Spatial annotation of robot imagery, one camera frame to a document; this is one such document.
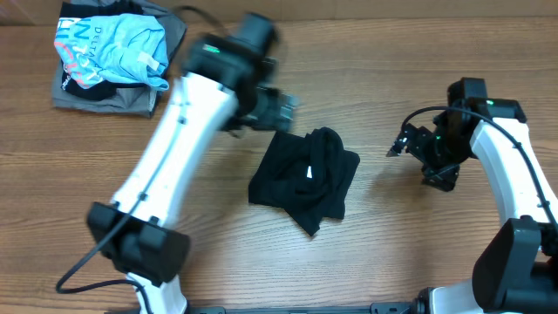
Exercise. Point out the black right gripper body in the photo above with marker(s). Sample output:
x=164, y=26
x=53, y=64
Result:
x=442, y=163

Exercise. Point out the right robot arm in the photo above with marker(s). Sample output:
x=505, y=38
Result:
x=517, y=271

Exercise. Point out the grey folded garment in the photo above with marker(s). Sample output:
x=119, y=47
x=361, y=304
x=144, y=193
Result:
x=140, y=100

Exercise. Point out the light blue printed shirt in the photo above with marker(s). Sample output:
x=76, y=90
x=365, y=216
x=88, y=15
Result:
x=124, y=49

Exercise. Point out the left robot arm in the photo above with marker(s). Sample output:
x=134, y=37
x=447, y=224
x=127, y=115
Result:
x=224, y=86

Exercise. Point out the black t-shirt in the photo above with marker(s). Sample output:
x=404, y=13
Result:
x=309, y=177

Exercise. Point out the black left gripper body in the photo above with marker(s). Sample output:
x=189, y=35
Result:
x=264, y=111

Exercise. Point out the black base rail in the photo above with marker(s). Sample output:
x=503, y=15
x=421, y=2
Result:
x=375, y=308

